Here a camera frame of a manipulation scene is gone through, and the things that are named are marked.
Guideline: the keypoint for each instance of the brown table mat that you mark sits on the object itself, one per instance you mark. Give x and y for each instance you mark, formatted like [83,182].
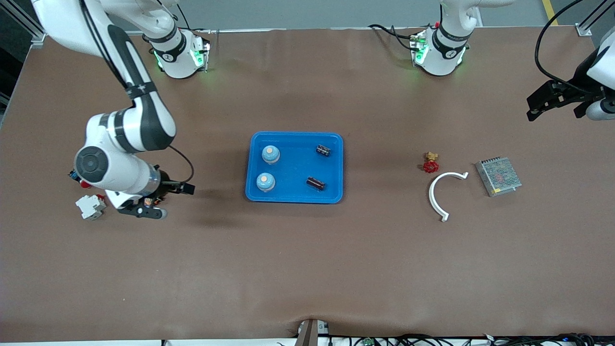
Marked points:
[307,269]

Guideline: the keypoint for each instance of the white curved plastic clamp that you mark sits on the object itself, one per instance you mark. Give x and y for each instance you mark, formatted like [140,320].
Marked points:
[432,196]

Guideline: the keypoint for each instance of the metal table edge bracket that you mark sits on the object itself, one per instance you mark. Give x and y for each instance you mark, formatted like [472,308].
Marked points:
[307,334]

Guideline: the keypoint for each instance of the blue plastic tray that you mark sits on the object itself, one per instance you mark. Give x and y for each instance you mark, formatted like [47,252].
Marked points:
[298,168]

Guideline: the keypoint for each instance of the white circuit breaker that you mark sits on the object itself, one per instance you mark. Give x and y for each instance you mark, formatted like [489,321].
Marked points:
[89,207]

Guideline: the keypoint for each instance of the aluminium frame corner post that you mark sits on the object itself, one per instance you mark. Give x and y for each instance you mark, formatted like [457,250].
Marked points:
[39,38]
[584,31]

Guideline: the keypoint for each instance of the red push button switch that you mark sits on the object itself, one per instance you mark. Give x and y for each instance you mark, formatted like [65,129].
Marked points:
[73,175]

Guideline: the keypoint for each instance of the blue desk bell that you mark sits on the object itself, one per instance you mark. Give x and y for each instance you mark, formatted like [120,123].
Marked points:
[265,181]
[271,154]

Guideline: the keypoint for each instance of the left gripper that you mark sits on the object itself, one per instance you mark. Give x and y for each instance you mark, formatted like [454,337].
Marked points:
[571,91]

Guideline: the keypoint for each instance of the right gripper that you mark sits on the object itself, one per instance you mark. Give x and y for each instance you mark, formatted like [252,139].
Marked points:
[166,185]

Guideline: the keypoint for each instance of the metal mesh power supply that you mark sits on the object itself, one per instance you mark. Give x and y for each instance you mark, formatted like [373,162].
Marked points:
[498,176]

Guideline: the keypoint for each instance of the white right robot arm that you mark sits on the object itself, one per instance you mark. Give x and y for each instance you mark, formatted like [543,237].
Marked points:
[127,175]

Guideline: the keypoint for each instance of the small black connector block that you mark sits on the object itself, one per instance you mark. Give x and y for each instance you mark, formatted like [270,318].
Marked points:
[323,150]

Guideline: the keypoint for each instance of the dark brown electrolytic capacitor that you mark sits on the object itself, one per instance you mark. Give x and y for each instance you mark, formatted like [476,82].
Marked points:
[316,183]

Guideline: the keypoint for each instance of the orange black rotary switch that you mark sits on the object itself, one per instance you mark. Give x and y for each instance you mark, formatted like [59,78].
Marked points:
[150,202]

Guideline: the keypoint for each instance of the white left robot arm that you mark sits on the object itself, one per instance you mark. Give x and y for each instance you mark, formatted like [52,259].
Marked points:
[444,48]

